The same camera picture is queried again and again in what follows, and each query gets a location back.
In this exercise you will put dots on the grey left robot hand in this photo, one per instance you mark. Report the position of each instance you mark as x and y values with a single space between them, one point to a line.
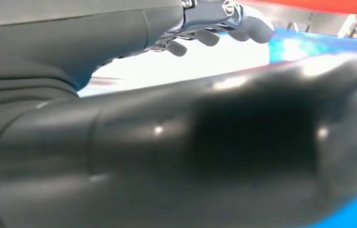
165 151

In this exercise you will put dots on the red barrier belt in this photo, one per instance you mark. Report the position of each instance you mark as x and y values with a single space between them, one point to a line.
339 6

